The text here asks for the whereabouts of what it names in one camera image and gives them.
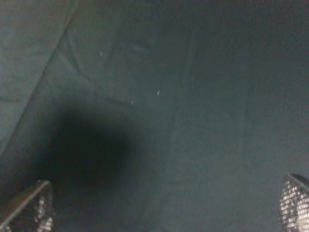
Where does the black tablecloth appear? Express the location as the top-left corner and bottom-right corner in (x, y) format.
(0, 0), (309, 232)

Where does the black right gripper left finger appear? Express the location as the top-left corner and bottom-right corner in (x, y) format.
(0, 180), (54, 232)

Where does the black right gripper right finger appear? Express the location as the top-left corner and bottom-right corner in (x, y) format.
(279, 174), (309, 232)

